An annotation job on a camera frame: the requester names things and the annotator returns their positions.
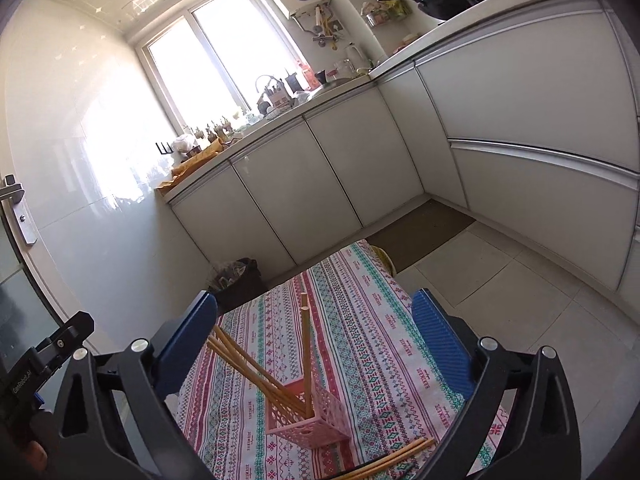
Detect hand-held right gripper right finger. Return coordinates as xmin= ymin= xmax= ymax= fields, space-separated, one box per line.
xmin=411 ymin=288 xmax=583 ymax=480

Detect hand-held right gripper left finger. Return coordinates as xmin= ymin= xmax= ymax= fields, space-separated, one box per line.
xmin=55 ymin=290 xmax=218 ymax=480

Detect light bamboo chopstick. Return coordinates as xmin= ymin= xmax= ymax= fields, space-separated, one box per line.
xmin=206 ymin=335 xmax=301 ymax=411
xmin=299 ymin=293 xmax=314 ymax=418
xmin=205 ymin=345 xmax=296 ymax=414
xmin=212 ymin=325 xmax=306 ymax=403

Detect row of wooden chopsticks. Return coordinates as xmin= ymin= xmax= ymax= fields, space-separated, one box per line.
xmin=344 ymin=436 xmax=437 ymax=480

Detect pink perforated utensil holder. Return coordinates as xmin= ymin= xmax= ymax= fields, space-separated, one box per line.
xmin=266 ymin=379 xmax=351 ymax=450

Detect person's left hand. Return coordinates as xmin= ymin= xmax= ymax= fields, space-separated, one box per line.
xmin=21 ymin=439 xmax=51 ymax=476

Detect dark trash bin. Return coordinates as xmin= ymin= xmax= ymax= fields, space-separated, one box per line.
xmin=207 ymin=258 xmax=267 ymax=312

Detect frosted glass sliding door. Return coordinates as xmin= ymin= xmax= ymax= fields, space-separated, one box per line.
xmin=0 ymin=200 xmax=68 ymax=376

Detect striped patterned tablecloth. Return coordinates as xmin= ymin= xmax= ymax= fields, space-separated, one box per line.
xmin=175 ymin=240 xmax=507 ymax=480

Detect brown floor mat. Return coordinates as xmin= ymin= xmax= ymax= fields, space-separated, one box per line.
xmin=366 ymin=198 xmax=477 ymax=269

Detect yellow cloth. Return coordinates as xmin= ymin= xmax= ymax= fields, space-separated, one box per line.
xmin=155 ymin=137 xmax=224 ymax=197

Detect white kitchen base cabinets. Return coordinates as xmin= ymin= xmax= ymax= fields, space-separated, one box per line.
xmin=166 ymin=0 xmax=640 ymax=307

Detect seasoning bottle caddy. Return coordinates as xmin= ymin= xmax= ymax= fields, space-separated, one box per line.
xmin=255 ymin=74 xmax=294 ymax=114

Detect bright kitchen window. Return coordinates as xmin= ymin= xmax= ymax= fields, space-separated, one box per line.
xmin=134 ymin=0 xmax=307 ymax=132

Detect clear kettle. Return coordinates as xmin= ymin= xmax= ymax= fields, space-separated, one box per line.
xmin=344 ymin=42 xmax=369 ymax=77

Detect metal door handle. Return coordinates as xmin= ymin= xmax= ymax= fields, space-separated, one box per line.
xmin=0 ymin=173 xmax=39 ymax=247

